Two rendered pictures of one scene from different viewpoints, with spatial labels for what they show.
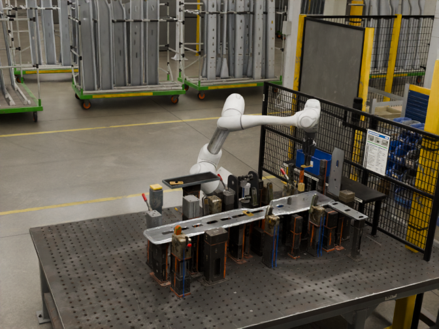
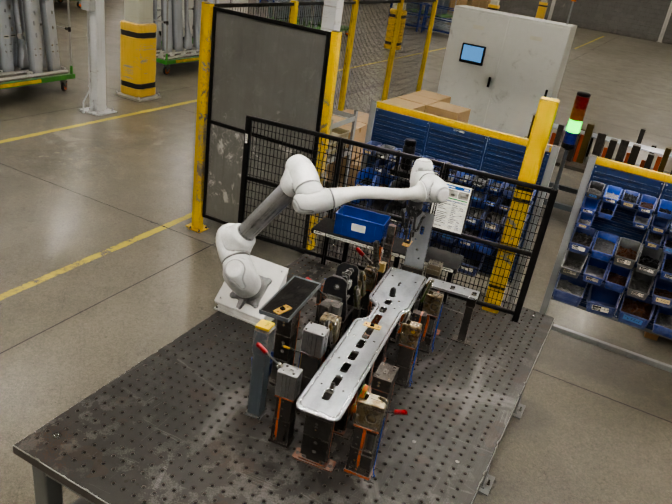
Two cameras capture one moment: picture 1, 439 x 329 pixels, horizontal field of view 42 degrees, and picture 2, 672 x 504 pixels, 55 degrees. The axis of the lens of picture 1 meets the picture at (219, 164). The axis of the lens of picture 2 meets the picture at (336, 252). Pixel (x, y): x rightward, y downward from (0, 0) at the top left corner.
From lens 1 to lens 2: 2.24 m
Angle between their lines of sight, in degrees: 37
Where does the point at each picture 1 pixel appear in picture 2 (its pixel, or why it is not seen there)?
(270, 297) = (452, 431)
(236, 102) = (311, 170)
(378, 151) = (453, 205)
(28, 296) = not seen: outside the picture
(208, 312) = (421, 487)
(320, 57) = (248, 64)
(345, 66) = (296, 79)
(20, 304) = not seen: outside the picture
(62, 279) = not seen: outside the picture
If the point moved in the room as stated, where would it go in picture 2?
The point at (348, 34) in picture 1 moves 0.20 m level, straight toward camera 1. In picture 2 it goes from (298, 37) to (308, 42)
